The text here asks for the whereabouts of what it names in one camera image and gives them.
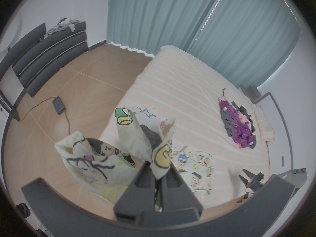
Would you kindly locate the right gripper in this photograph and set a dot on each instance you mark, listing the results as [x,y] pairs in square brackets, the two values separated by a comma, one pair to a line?
[255,181]

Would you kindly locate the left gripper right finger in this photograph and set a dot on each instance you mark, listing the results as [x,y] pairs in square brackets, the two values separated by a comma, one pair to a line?
[177,194]

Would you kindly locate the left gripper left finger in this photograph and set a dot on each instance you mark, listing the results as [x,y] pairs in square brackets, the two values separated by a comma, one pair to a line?
[140,194]

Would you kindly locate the white printed pyjama top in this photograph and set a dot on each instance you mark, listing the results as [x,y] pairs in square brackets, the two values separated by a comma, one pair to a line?
[133,134]

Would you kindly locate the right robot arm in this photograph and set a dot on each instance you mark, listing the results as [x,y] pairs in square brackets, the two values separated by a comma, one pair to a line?
[291,175]

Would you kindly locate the bed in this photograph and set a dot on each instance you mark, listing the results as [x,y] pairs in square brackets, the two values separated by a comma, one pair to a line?
[177,88]

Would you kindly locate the pile of clothes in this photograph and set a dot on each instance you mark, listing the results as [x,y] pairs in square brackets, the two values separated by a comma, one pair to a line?
[63,26]

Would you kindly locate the purple satin garment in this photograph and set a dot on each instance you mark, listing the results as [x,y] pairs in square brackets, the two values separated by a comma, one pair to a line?
[240,134]

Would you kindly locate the cream striped pillow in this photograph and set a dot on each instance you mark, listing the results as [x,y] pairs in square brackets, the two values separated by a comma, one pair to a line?
[265,127]

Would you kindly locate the pink garment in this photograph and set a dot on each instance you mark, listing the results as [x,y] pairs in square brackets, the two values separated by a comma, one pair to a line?
[244,118]

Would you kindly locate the dark grey garment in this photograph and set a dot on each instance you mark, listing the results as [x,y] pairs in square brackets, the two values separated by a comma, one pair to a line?
[243,110]

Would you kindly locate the grey bedside table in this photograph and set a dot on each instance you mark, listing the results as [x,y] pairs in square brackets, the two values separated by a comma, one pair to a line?
[249,92]

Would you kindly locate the black power adapter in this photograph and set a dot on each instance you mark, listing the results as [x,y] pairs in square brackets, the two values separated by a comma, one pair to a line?
[59,105]

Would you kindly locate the blue-green curtain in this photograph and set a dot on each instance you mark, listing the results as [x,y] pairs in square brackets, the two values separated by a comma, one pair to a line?
[246,41]
[160,16]

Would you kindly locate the black chest of drawers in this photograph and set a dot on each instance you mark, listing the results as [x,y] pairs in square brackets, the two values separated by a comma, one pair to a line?
[49,60]

